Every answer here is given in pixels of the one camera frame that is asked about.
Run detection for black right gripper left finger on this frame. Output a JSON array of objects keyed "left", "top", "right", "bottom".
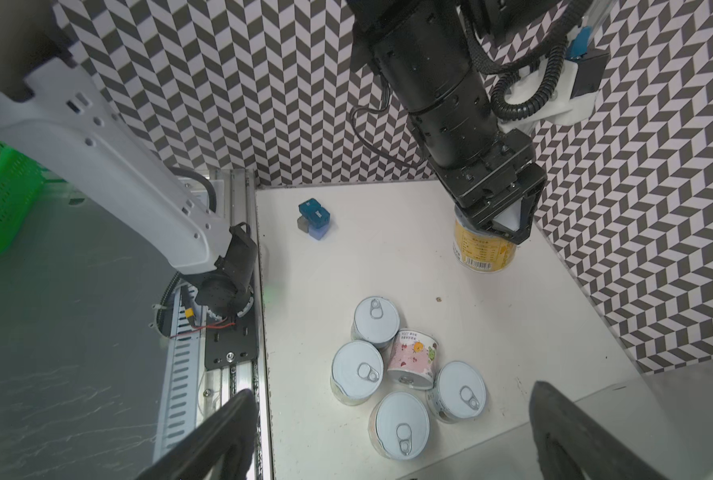
[{"left": 138, "top": 389, "right": 256, "bottom": 480}]

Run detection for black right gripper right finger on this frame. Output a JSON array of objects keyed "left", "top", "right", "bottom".
[{"left": 529, "top": 381, "right": 664, "bottom": 479}]

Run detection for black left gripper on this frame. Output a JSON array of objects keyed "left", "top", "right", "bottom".
[{"left": 433, "top": 130, "right": 546, "bottom": 245}]

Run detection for yellow labelled can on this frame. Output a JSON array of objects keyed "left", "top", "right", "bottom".
[{"left": 454, "top": 206, "right": 518, "bottom": 273}]

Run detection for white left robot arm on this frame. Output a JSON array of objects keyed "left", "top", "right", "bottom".
[{"left": 0, "top": 1, "right": 589, "bottom": 318}]

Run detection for white metal cabinet counter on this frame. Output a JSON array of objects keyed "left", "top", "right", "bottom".
[{"left": 410, "top": 360, "right": 713, "bottom": 479}]

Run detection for orange labelled can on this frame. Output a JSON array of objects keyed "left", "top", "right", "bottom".
[{"left": 427, "top": 361, "right": 488, "bottom": 424}]

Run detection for pink can lying sideways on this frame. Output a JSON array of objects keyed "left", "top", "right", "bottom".
[{"left": 387, "top": 329, "right": 440, "bottom": 391}]

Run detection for green labelled front can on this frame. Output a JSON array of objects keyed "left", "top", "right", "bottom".
[{"left": 369, "top": 392, "right": 431, "bottom": 461}]

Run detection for blue toy block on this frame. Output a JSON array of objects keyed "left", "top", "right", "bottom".
[{"left": 296, "top": 198, "right": 330, "bottom": 240}]

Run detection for green plastic basket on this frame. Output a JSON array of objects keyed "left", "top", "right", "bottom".
[{"left": 0, "top": 142, "right": 44, "bottom": 254}]

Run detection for aluminium front rail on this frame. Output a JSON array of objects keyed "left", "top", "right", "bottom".
[{"left": 151, "top": 167, "right": 274, "bottom": 480}]

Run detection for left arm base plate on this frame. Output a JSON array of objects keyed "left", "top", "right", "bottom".
[{"left": 204, "top": 273, "right": 260, "bottom": 371}]

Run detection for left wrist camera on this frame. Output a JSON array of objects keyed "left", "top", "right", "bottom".
[{"left": 499, "top": 26, "right": 610, "bottom": 134}]

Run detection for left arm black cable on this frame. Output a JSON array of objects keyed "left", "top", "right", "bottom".
[{"left": 463, "top": 0, "right": 592, "bottom": 122}]

